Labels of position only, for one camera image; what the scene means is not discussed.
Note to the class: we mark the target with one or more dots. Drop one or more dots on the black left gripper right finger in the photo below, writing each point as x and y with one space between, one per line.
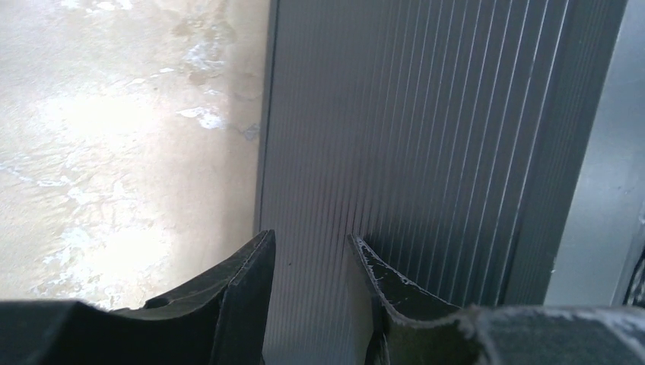
395 321

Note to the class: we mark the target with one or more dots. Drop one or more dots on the black poker set case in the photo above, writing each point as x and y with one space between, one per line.
448 135

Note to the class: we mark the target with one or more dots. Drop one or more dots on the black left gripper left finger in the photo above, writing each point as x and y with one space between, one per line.
218 317

